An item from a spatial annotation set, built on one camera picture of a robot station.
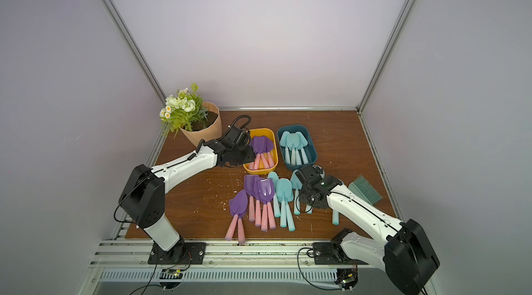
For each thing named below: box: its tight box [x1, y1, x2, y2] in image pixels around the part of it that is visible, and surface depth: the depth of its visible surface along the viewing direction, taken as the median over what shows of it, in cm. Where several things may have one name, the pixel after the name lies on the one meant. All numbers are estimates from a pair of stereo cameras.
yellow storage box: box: [243, 128, 279, 176], surface depth 94 cm
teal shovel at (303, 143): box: [295, 131, 309, 165], surface depth 105 cm
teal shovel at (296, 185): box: [290, 169, 303, 216], surface depth 89 cm
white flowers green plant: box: [159, 82, 209, 140], surface depth 82 cm
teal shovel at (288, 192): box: [283, 182, 296, 232], surface depth 86 cm
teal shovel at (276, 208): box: [267, 171, 281, 218], surface depth 85 cm
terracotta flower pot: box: [180, 101, 223, 148], surface depth 94 cm
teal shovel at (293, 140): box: [285, 132, 301, 166], surface depth 106 cm
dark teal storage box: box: [277, 124, 318, 168], surface depth 104 cm
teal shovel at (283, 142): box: [279, 130, 291, 165], surface depth 105 cm
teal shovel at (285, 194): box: [275, 177, 294, 228], surface depth 87 cm
